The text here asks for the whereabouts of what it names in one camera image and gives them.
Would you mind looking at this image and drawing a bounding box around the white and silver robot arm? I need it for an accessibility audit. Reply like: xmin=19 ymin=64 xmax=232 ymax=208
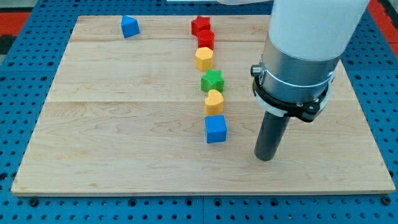
xmin=251 ymin=0 xmax=369 ymax=122

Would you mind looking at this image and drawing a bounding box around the green star block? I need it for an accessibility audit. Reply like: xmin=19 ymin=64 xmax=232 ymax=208
xmin=200 ymin=69 xmax=224 ymax=93

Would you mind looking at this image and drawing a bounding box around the red star block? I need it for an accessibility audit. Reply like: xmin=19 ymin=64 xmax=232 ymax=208
xmin=191 ymin=16 xmax=211 ymax=36

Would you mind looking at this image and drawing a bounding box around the yellow heart block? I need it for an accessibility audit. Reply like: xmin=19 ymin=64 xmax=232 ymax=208
xmin=205 ymin=89 xmax=224 ymax=116

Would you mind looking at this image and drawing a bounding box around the blue cube block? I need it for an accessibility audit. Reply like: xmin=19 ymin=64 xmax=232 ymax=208
xmin=205 ymin=114 xmax=228 ymax=144

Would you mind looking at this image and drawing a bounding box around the yellow hexagon block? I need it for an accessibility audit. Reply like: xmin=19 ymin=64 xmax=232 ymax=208
xmin=195 ymin=47 xmax=214 ymax=71

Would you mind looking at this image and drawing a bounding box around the wooden board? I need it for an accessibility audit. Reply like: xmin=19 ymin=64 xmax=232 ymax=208
xmin=11 ymin=16 xmax=396 ymax=197

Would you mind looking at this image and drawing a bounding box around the red cylinder block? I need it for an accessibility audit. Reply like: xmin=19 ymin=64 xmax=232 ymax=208
xmin=197 ymin=30 xmax=215 ymax=50

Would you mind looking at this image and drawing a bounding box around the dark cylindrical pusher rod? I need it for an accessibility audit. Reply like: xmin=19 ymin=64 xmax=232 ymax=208
xmin=254 ymin=112 xmax=290 ymax=161

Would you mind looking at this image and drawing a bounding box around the blue pentagon block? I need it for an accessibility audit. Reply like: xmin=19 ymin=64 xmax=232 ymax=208
xmin=121 ymin=16 xmax=141 ymax=39

